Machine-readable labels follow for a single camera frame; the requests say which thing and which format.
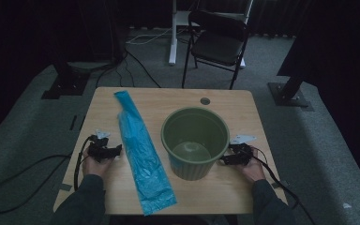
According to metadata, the person's left hand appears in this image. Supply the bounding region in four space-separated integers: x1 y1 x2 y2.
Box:
82 153 116 180

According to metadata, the black stand base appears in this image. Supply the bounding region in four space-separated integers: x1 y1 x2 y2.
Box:
40 59 92 101
267 73 311 109

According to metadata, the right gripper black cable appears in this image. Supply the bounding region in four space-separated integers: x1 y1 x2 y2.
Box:
252 145 317 225

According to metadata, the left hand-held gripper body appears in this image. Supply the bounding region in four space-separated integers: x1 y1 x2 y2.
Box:
87 128 114 163

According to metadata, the blue plastic bag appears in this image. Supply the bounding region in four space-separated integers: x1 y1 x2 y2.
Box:
113 90 178 217

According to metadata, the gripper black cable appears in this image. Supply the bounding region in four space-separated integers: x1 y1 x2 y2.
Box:
0 134 96 216
252 145 317 225

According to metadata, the black folding chair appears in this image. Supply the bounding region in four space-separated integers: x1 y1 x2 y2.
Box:
181 9 252 91

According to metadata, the white floor cable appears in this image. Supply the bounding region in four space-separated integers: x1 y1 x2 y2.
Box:
126 26 173 46

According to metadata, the green plastic bin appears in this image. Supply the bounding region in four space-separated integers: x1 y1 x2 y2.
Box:
160 106 232 182

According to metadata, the dark curtain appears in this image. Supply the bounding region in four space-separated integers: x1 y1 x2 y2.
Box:
0 0 127 148
276 0 360 191

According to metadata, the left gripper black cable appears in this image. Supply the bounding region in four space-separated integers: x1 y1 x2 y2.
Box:
0 134 96 216

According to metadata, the black floor cable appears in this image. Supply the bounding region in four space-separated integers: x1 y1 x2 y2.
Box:
123 48 163 89
95 55 129 89

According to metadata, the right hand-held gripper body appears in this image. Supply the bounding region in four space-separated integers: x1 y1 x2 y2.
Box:
229 134 258 167

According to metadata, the person's right hand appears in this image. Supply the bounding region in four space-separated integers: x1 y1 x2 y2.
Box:
235 146 267 185

